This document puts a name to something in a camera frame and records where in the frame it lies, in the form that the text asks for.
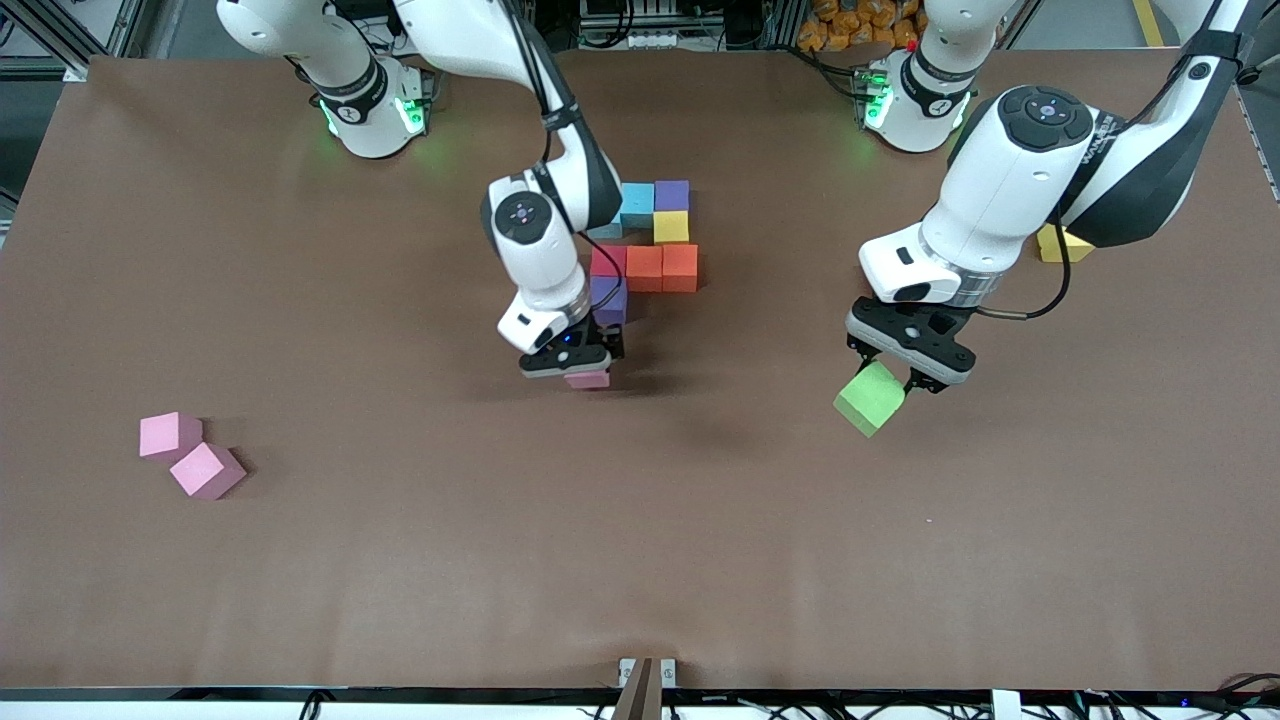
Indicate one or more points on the pink foam cube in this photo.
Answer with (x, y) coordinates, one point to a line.
(168, 435)
(205, 470)
(588, 380)

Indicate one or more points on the purple foam cube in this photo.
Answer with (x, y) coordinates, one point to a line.
(672, 195)
(612, 300)

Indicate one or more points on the green foam cube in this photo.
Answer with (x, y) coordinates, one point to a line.
(870, 400)

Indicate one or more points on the orange foam cube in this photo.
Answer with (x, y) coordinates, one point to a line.
(680, 267)
(644, 267)

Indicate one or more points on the red foam cube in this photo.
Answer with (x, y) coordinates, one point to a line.
(607, 260)

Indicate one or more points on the blue foam cube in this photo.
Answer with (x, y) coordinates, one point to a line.
(608, 232)
(637, 203)

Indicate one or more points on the yellow foam cube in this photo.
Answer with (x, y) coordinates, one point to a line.
(1050, 248)
(671, 227)

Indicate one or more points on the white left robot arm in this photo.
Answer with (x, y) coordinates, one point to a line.
(1000, 190)

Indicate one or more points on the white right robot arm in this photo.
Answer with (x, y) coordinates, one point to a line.
(540, 255)

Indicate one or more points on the large paper table cover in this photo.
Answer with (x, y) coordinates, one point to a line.
(500, 580)

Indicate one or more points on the bag of orange snacks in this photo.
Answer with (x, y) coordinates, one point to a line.
(850, 25)

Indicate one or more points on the white power strip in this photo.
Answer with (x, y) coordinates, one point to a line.
(640, 40)

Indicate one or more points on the small white bracket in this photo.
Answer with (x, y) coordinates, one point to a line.
(1005, 706)

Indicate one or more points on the metal bracket with post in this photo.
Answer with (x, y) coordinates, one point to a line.
(645, 690)

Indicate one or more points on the aluminium frame profile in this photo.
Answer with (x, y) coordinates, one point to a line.
(120, 28)
(1265, 22)

